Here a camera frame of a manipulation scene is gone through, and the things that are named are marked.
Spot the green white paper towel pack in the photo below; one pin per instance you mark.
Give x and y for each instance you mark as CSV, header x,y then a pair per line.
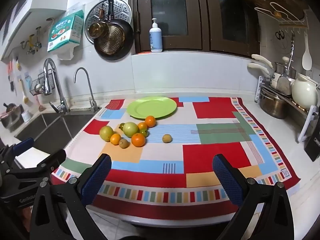
x,y
65,30

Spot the black scissors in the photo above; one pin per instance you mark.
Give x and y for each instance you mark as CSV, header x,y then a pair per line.
x,y
280,35

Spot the white wall cabinet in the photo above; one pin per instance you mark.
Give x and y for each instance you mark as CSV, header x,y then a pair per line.
x,y
37,2

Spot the tall chrome faucet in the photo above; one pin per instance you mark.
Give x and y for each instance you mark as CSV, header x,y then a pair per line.
x,y
51,80

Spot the black box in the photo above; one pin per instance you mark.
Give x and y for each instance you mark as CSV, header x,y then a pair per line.
x,y
313,145

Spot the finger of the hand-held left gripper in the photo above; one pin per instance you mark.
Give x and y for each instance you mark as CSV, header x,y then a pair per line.
x,y
23,143
47,161

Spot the orange tangerine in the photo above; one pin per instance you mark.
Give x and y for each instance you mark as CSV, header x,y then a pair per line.
x,y
150,121
138,140
142,125
115,139

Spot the stainless steel pot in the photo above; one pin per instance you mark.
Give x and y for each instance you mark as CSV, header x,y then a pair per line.
x,y
272,105

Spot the colourful patchwork tablecloth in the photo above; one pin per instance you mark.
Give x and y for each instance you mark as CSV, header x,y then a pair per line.
x,y
212,155

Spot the metal spatula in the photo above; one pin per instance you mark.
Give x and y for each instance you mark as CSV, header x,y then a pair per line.
x,y
284,83

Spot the white cup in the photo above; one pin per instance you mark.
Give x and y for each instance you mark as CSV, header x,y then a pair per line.
x,y
26,116

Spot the white rice paddle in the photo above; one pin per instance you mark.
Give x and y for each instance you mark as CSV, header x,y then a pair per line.
x,y
306,60

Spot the green plate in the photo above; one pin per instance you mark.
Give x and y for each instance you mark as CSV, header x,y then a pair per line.
x,y
152,107

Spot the small lidded steel pot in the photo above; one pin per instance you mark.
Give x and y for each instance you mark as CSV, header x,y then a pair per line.
x,y
281,68

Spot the large yellow-green apple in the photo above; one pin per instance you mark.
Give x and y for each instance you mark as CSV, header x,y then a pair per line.
x,y
106,133

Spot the white ceramic pitcher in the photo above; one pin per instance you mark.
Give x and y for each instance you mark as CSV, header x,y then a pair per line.
x,y
303,93

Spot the large green apple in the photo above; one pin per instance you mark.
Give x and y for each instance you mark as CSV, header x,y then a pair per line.
x,y
130,129

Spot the round metal steamer plate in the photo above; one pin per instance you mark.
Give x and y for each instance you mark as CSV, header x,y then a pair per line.
x,y
120,7

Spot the yellow dish brush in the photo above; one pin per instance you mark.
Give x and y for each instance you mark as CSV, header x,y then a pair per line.
x,y
25,96

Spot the steel kitchen sink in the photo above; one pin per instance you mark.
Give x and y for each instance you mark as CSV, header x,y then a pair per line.
x,y
50,127

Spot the thin gooseneck faucet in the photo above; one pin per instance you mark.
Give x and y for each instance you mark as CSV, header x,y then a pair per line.
x,y
88,85

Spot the gold perforated colander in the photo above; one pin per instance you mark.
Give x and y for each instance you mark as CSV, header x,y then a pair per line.
x,y
111,41

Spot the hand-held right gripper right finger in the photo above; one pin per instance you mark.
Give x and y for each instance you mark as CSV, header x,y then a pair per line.
x,y
227,180

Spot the metal colander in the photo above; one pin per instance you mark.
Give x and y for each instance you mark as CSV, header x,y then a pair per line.
x,y
128,37

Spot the dark cooking pot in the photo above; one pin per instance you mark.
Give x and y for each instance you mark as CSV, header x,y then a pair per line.
x,y
11,117

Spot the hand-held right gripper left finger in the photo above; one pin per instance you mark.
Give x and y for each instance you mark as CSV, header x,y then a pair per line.
x,y
96,180

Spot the small brass saucepan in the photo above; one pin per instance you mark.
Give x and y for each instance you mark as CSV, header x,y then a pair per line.
x,y
97,30

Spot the brass wall water valve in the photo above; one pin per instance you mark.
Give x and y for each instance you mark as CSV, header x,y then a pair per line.
x,y
30,45

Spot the metal dish rack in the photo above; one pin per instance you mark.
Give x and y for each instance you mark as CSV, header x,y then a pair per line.
x,y
309,121

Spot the white blue pump bottle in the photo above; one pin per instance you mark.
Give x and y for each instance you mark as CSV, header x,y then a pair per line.
x,y
156,38

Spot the brown kiwi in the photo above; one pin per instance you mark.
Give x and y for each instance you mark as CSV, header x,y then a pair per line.
x,y
123,143
167,138

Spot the small green tomato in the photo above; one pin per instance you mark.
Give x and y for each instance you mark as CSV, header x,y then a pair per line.
x,y
143,133
122,125

